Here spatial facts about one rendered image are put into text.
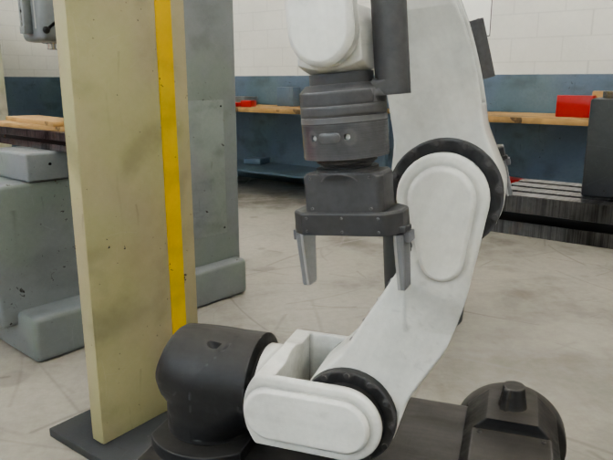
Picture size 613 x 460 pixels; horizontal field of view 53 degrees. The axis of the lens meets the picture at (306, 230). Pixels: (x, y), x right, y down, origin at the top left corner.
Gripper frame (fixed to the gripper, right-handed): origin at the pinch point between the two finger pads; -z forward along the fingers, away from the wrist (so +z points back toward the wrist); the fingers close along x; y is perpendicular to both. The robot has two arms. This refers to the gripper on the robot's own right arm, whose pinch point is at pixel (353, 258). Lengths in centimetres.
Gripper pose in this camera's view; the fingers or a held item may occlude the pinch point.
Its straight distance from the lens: 65.9
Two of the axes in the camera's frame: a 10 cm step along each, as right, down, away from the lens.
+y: 4.1, -2.3, 8.8
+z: -0.8, -9.7, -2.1
